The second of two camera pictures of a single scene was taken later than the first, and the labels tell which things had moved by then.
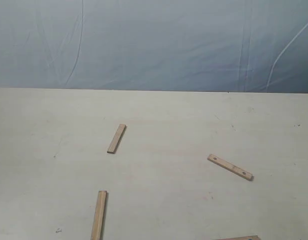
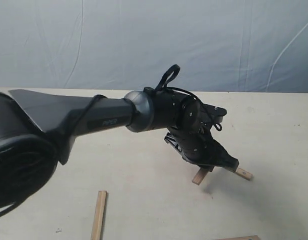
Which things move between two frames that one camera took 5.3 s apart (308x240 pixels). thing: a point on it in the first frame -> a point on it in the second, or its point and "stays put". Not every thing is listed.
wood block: x=120 y=130 -> x=199 y=176
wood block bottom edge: x=250 y=237 stays put
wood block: x=97 y=230 stays put
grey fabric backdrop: x=221 y=46 stays put
